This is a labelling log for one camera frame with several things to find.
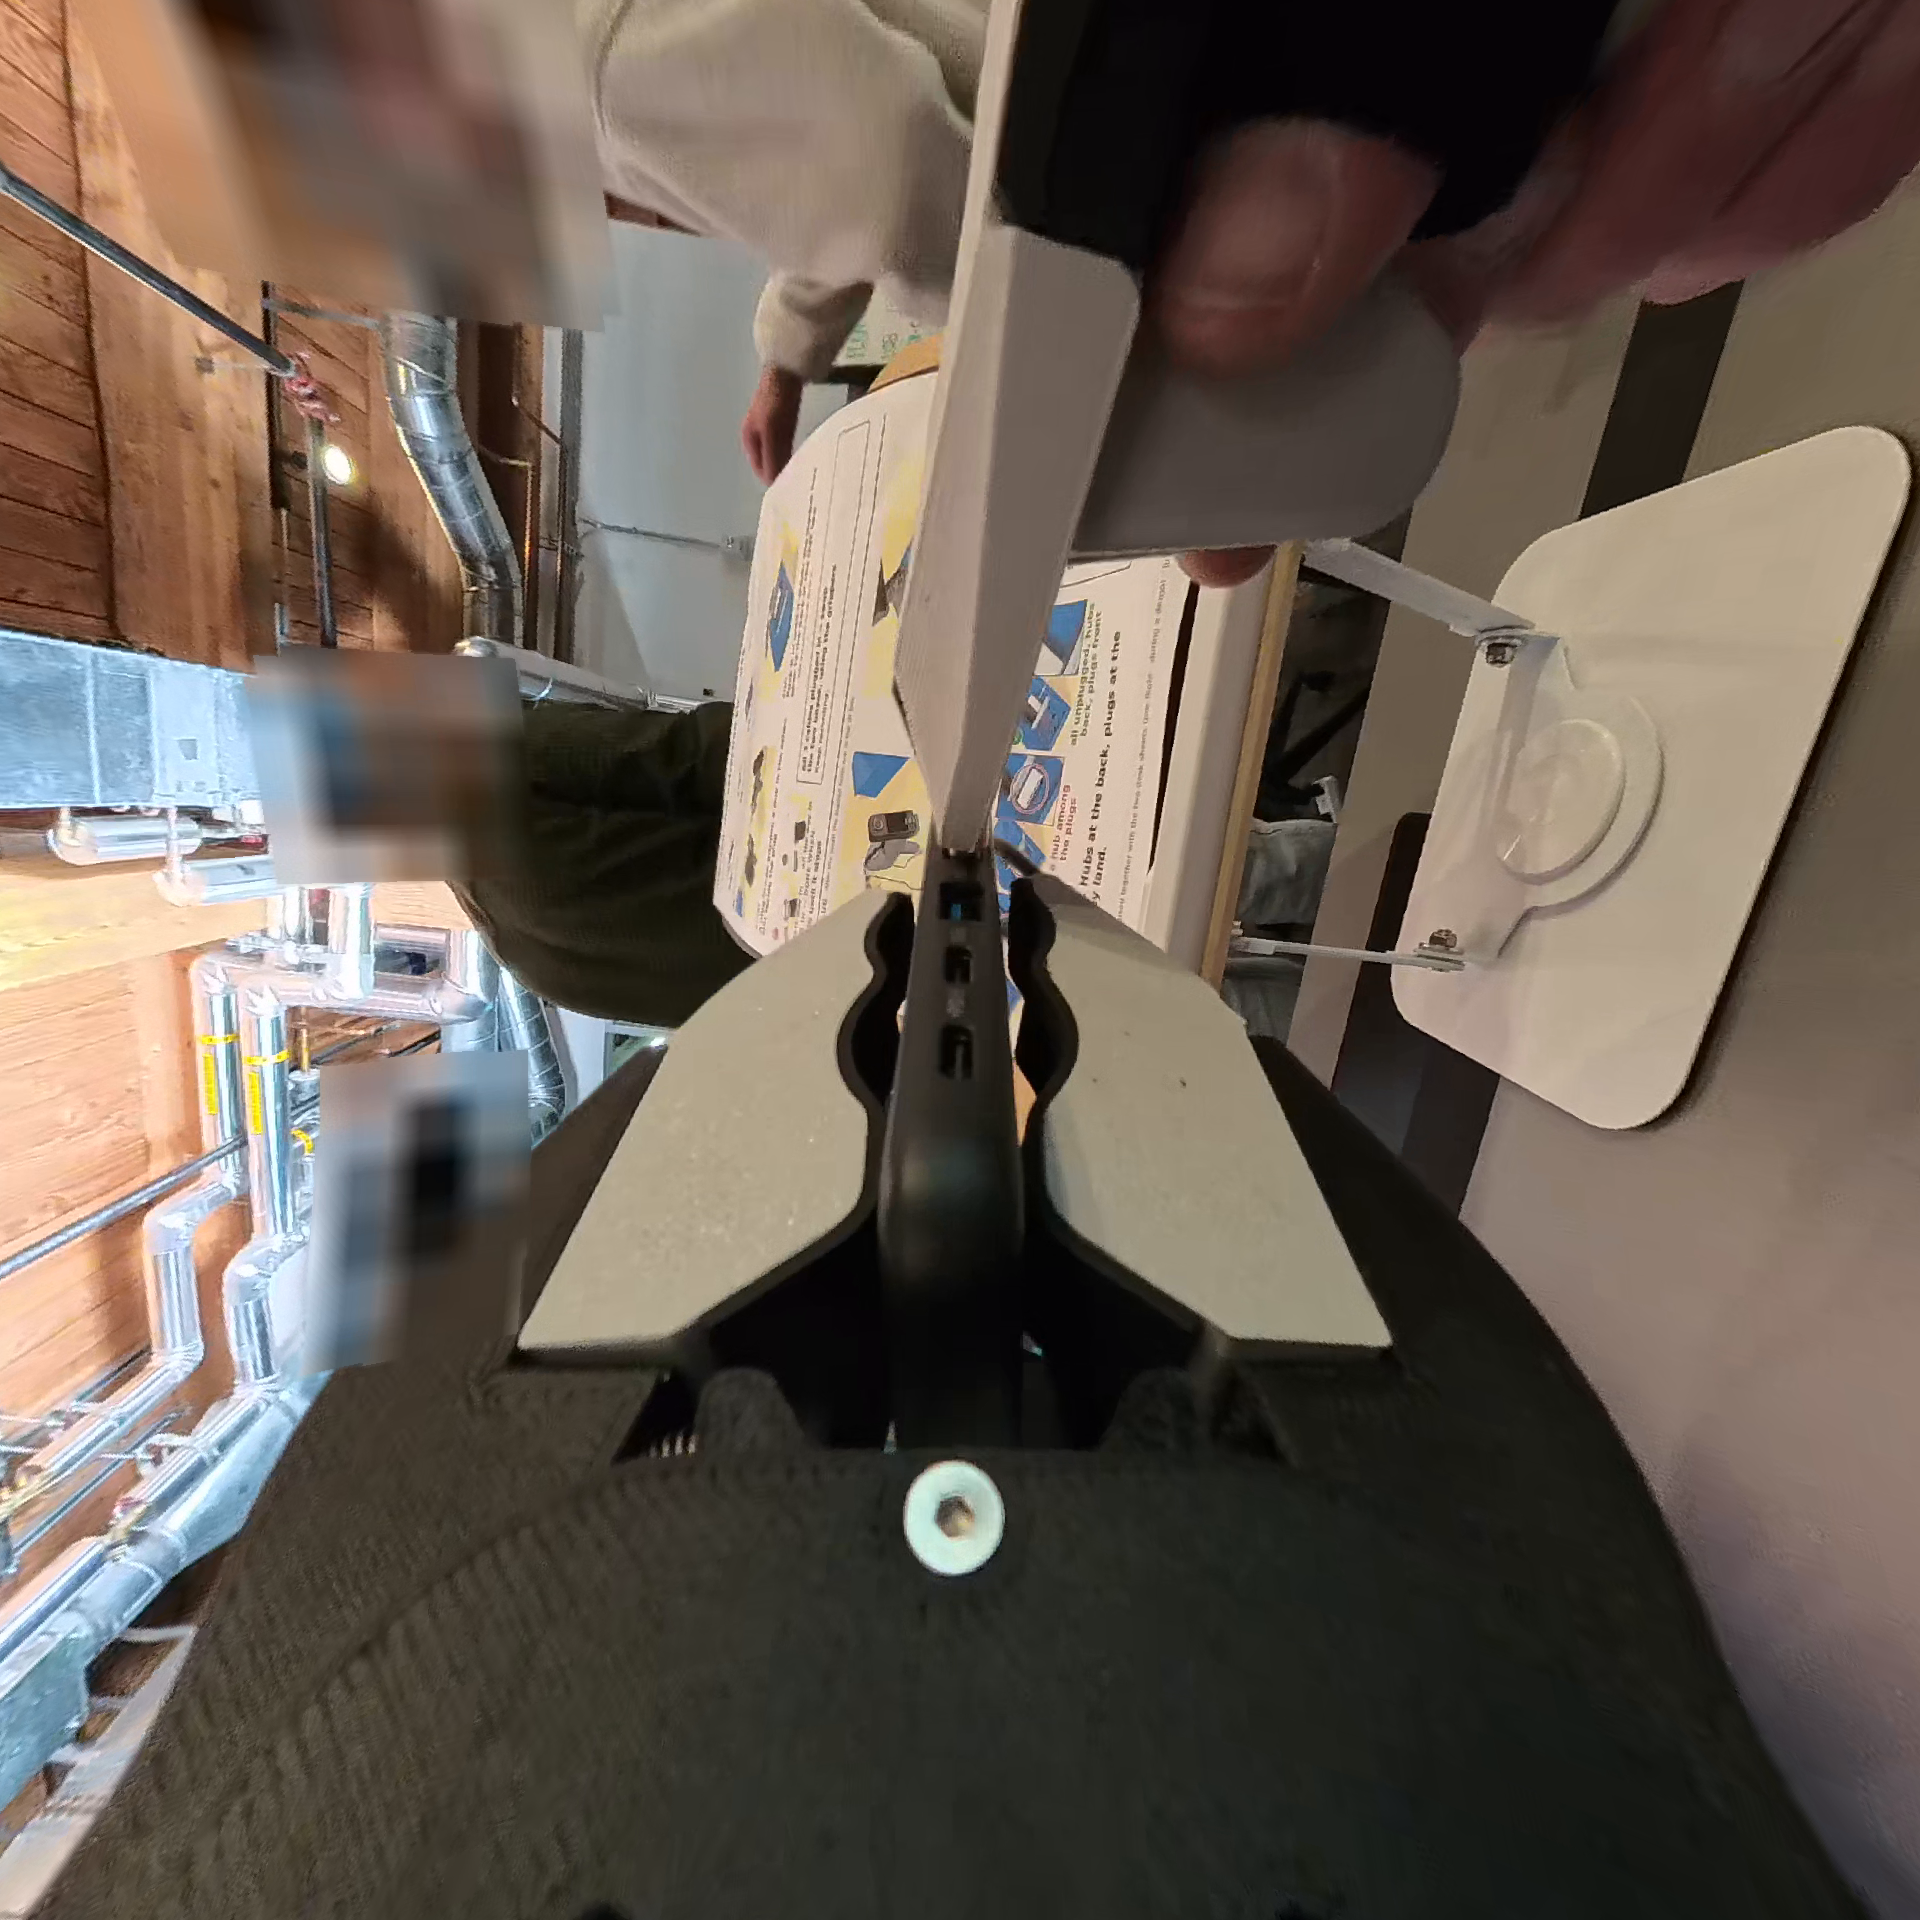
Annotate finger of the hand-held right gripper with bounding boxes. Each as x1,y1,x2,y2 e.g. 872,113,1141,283
892,0,1147,865

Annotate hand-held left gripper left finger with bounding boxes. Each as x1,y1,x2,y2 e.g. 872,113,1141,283
517,890,904,1413

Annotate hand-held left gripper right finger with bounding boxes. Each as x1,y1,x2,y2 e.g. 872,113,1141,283
1013,877,1396,1413

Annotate slim black usb hub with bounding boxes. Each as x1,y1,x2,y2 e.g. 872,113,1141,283
877,848,1039,1449

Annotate person's right hand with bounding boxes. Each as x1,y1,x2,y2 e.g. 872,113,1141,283
1156,0,1920,589

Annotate printed instruction sheet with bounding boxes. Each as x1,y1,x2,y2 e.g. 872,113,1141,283
721,369,1202,963

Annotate instruction sheet on stand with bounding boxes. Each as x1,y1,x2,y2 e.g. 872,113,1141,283
864,332,1308,993

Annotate white stand base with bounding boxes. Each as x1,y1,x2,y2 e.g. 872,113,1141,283
1225,428,1912,1133

